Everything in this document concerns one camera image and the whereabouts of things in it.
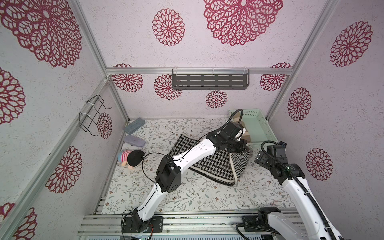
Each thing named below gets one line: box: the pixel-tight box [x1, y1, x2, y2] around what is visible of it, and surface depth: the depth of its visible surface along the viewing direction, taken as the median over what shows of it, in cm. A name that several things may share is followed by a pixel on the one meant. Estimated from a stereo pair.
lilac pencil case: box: [124, 135, 146, 148], surface depth 105 cm
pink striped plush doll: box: [118, 150, 145, 169], surface depth 93 cm
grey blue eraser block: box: [124, 117, 146, 135], surface depth 116 cm
